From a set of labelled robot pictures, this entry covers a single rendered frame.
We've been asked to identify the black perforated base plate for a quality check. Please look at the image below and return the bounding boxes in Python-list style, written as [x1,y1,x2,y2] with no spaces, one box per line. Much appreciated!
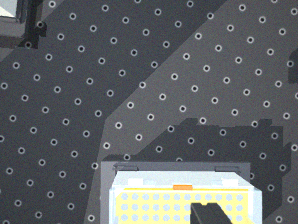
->
[0,0,298,224]

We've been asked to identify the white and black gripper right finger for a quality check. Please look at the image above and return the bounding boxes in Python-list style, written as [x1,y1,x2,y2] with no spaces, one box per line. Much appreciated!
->
[205,202,233,224]

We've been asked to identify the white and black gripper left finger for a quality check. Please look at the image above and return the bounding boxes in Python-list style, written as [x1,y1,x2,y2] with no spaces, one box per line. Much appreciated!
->
[190,202,216,224]

